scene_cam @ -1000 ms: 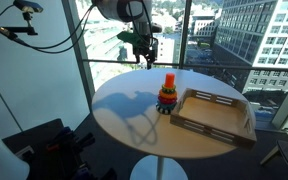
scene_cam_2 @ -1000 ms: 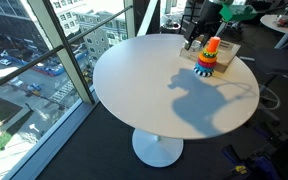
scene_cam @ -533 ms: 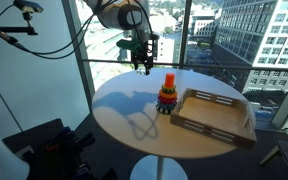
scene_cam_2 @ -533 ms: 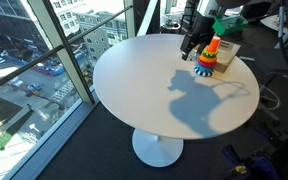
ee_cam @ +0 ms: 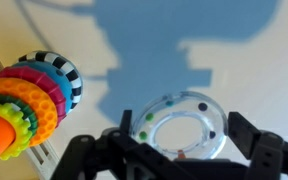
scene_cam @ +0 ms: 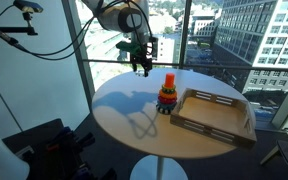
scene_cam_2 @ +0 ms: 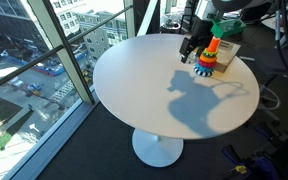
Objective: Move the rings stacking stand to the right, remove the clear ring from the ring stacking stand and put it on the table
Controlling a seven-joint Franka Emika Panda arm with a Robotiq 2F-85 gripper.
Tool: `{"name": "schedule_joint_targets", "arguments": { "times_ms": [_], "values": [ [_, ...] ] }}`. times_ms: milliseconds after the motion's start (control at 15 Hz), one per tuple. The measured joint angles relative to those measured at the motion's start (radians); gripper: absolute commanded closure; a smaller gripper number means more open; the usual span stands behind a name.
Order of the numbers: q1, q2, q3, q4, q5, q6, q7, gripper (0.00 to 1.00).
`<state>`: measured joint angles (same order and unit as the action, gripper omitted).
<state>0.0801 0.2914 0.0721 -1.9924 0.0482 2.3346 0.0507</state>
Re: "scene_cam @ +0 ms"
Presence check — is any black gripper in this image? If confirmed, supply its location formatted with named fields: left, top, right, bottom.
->
left=129, top=49, right=154, bottom=78

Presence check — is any clear ring with coloured beads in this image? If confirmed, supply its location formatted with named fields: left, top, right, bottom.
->
left=135, top=67, right=148, bottom=77

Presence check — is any orange stacking toy post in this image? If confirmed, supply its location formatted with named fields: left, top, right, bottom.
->
left=164, top=72, right=177, bottom=90

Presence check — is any green bumpy stacking ring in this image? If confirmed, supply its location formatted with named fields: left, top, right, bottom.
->
left=161, top=84, right=177, bottom=95

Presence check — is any orange bumpy stacking ring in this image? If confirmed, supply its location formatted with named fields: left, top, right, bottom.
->
left=158, top=88, right=179, bottom=100

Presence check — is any red ridged stacking ring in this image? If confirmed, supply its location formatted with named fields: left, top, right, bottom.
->
left=157, top=95, right=178, bottom=105

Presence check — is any blue stacking ring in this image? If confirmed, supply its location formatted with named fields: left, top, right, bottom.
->
left=156, top=99, right=178, bottom=111

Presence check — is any black white checkered ring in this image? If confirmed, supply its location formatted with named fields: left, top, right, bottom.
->
left=155, top=102, right=177, bottom=116

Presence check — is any grey window mullion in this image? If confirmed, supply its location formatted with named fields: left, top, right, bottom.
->
left=60, top=0, right=95, bottom=112
left=178, top=0, right=194, bottom=68

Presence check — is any black window railing bar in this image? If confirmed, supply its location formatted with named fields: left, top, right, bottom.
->
left=83, top=58, right=288, bottom=73

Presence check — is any black cart with clamps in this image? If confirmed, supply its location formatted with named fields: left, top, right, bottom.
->
left=2, top=117, right=118, bottom=180

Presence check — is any white rounded cover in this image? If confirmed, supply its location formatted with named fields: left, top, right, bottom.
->
left=0, top=117, right=31, bottom=180

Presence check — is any wooden stool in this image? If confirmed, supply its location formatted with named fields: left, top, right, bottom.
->
left=259, top=139, right=288, bottom=180

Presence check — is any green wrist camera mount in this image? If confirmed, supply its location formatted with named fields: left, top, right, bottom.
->
left=115, top=40, right=144, bottom=56

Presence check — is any black cable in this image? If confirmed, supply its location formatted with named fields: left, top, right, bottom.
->
left=15, top=16, right=97, bottom=58
left=30, top=18, right=97, bottom=62

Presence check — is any blue grey mounted camera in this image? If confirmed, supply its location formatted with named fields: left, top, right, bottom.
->
left=12, top=0, right=45, bottom=15

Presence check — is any black camera boom bracket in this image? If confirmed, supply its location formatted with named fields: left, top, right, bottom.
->
left=0, top=11, right=39, bottom=37

